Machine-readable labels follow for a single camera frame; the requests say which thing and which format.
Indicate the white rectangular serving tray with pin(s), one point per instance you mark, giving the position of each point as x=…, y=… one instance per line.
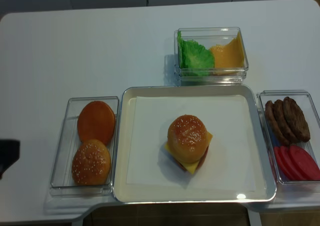
x=138, y=193

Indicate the green lettuce leaf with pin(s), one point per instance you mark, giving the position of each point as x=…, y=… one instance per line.
x=194, y=59

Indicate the brown meat patty left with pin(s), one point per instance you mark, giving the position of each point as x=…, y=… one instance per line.
x=274, y=125

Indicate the sesame bun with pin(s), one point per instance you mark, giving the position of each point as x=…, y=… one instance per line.
x=188, y=139
x=91, y=164

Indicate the brown meat patty middle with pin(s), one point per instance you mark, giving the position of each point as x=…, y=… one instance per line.
x=286, y=131

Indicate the yellow cheese slice on burger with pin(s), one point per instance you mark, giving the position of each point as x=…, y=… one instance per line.
x=210, y=136

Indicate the white paper sheet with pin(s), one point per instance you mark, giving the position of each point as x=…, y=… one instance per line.
x=227, y=166

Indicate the red tomato slice left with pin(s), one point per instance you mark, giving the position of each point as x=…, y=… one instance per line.
x=279, y=160

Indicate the clear bun container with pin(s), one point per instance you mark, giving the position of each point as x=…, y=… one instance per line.
x=62, y=182

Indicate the clear lettuce cheese container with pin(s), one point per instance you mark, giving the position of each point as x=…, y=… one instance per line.
x=208, y=37

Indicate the plain smooth bun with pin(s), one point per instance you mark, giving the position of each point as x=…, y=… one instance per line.
x=96, y=121

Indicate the clear patty tomato container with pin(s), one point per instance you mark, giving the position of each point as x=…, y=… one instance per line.
x=312, y=147

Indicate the yellow cheese slice in container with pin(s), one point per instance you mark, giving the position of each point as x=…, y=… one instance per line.
x=230, y=55

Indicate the red tomato slice middle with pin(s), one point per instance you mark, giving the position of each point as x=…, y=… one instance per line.
x=291, y=170

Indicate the red tomato slice on burger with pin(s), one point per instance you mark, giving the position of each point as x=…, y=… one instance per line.
x=192, y=167

